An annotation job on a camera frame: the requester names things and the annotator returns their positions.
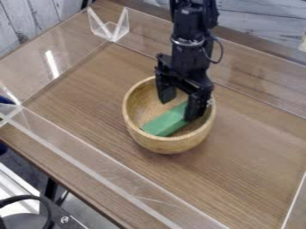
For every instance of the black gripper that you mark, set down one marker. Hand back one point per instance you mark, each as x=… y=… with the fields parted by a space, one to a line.
x=183 y=71

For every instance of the green rectangular block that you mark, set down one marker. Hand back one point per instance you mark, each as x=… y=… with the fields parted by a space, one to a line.
x=168 y=122

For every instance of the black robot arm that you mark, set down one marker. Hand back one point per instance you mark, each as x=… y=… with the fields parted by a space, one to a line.
x=193 y=18

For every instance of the brown wooden bowl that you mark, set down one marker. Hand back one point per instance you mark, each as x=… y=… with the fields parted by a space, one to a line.
x=141 y=107

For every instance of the clear acrylic tray barrier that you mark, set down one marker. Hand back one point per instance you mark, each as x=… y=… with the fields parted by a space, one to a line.
x=239 y=181

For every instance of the black table leg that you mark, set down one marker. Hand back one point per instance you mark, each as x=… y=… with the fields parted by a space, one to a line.
x=50 y=189

